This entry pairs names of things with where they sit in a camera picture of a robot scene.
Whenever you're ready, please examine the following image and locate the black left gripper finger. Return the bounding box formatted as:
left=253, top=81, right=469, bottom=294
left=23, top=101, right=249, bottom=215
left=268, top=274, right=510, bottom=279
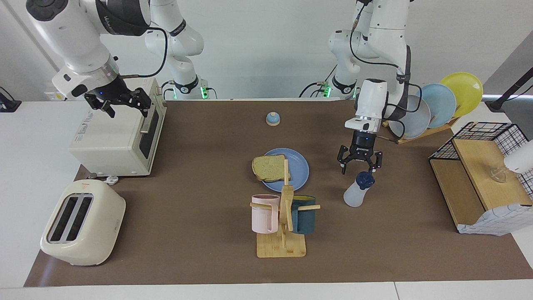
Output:
left=337, top=145, right=354, bottom=175
left=366, top=151, right=384, bottom=173

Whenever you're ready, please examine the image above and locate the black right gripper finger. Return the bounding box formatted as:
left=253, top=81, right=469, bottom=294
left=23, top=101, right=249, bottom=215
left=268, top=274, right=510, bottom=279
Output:
left=85, top=97, right=115, bottom=118
left=129, top=88, right=151, bottom=117

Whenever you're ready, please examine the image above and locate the translucent squeeze bottle blue cap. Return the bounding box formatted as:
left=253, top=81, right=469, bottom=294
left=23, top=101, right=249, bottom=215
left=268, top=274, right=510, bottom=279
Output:
left=344, top=171, right=375, bottom=208

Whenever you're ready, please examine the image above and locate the slice of toasted bread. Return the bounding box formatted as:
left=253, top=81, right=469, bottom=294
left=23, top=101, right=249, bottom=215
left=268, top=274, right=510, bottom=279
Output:
left=252, top=155, right=291, bottom=183

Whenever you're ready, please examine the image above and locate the blue dinner plate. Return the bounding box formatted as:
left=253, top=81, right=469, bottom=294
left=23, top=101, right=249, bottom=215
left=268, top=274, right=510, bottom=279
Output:
left=258, top=148, right=310, bottom=193

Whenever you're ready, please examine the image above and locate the wooden plate rack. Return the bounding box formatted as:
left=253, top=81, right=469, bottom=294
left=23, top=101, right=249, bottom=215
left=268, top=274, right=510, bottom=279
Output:
left=382, top=117, right=461, bottom=145

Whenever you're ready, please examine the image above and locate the grey plate in rack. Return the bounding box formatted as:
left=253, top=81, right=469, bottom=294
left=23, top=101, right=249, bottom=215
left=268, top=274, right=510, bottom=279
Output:
left=389, top=95, right=431, bottom=140

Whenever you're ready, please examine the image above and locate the light blue plate in rack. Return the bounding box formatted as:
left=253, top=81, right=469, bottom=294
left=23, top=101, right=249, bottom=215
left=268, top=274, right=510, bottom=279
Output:
left=416, top=83, right=457, bottom=129

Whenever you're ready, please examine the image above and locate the yellow plate in rack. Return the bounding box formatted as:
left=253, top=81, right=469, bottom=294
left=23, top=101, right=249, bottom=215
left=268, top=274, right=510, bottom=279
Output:
left=439, top=72, right=483, bottom=118

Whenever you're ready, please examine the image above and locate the white toaster oven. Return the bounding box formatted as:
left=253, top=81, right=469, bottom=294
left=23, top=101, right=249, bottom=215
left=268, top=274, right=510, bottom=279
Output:
left=69, top=77, right=167, bottom=177

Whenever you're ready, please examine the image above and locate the dark teal mug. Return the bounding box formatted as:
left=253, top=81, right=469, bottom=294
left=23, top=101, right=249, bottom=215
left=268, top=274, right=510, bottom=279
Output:
left=290, top=195, right=316, bottom=235

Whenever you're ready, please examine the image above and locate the black device on table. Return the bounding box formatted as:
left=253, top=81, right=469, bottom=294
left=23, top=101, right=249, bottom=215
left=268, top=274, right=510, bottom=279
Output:
left=0, top=86, right=21, bottom=113

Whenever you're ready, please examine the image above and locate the pink ribbed mug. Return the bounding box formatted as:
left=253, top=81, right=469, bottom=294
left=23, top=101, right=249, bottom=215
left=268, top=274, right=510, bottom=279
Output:
left=251, top=194, right=280, bottom=234

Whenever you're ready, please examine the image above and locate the brown table mat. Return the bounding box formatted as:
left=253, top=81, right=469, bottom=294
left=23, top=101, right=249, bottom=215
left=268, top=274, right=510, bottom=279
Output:
left=24, top=99, right=533, bottom=287

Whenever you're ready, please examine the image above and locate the wooden shelf unit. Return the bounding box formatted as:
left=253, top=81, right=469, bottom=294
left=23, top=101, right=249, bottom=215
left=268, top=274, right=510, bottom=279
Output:
left=430, top=138, right=533, bottom=234

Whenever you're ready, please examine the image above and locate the wooden mug tree stand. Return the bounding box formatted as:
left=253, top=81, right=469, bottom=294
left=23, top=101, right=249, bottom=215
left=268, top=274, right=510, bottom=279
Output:
left=250, top=159, right=321, bottom=258

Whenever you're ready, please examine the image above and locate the cream two-slot toaster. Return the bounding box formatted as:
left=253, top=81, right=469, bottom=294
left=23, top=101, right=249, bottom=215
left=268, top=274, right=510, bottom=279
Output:
left=40, top=180, right=126, bottom=266

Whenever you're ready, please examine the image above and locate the white cylindrical object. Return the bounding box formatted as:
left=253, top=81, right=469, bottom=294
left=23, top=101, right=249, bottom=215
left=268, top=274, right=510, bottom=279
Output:
left=504, top=140, right=533, bottom=174

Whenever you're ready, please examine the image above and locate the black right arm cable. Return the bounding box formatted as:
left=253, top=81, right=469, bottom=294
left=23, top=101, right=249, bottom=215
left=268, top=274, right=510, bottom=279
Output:
left=112, top=27, right=169, bottom=80

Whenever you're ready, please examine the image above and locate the black wire basket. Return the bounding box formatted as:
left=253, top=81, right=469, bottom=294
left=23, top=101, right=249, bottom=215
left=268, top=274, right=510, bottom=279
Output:
left=429, top=122, right=533, bottom=198

